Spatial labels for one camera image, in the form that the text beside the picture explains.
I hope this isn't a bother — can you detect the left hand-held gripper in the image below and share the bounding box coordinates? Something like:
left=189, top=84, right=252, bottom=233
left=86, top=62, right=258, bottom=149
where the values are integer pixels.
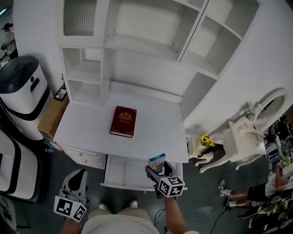
left=54, top=169, right=90, bottom=223

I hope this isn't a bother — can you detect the white and black robot machine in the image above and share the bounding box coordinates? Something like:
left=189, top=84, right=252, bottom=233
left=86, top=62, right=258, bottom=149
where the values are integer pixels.
left=0, top=128, right=50, bottom=204
left=0, top=55, right=51, bottom=141

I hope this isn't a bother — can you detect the white drawer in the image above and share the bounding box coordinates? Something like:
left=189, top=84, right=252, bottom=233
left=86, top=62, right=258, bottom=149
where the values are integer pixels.
left=100, top=154, right=189, bottom=192

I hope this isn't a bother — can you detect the white cabinet with shelves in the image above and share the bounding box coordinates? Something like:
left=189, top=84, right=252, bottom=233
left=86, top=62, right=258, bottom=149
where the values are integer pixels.
left=53, top=0, right=261, bottom=171

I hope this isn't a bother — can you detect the red hardcover book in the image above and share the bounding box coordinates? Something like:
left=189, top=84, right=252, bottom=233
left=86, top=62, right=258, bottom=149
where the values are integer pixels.
left=109, top=105, right=138, bottom=138

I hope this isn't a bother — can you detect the person's left forearm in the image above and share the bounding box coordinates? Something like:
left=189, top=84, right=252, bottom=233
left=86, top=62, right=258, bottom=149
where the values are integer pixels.
left=59, top=217, right=82, bottom=234

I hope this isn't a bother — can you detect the white ornate flower stand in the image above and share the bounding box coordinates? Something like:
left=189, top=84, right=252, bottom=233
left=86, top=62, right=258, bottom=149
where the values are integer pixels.
left=187, top=136, right=228, bottom=167

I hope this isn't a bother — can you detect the white flower bouquet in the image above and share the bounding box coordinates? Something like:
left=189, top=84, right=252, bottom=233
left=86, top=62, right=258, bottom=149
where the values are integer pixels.
left=244, top=104, right=261, bottom=121

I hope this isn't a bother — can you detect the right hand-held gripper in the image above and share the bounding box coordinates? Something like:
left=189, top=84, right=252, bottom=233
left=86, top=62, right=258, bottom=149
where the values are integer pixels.
left=145, top=160, right=186, bottom=200

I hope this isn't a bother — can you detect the small blue white box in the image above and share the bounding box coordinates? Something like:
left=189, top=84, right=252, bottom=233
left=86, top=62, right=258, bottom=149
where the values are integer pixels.
left=147, top=153, right=167, bottom=176

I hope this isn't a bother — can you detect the white vanity table with mirror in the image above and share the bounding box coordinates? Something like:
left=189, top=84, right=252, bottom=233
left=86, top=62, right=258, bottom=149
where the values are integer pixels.
left=198, top=88, right=288, bottom=174

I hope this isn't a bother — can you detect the small black picture frame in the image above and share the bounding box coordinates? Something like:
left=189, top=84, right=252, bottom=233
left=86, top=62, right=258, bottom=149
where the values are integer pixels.
left=53, top=86, right=68, bottom=101

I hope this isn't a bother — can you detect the brown cardboard box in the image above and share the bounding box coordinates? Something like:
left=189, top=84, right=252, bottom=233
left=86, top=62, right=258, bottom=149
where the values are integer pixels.
left=37, top=92, right=70, bottom=153

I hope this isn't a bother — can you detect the person's left white shoe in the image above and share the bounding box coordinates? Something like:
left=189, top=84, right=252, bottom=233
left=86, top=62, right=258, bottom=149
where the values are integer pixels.
left=98, top=202, right=113, bottom=214

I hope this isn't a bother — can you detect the person's light clothing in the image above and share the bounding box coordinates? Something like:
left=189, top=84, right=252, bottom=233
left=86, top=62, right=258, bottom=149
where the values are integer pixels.
left=81, top=207, right=161, bottom=234

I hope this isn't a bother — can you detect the person's right forearm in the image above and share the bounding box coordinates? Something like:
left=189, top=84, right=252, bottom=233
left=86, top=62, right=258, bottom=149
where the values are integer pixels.
left=163, top=196, right=192, bottom=234

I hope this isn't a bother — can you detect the sunflower bouquet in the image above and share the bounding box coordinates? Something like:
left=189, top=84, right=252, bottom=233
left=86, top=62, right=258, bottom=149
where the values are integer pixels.
left=200, top=133, right=216, bottom=148

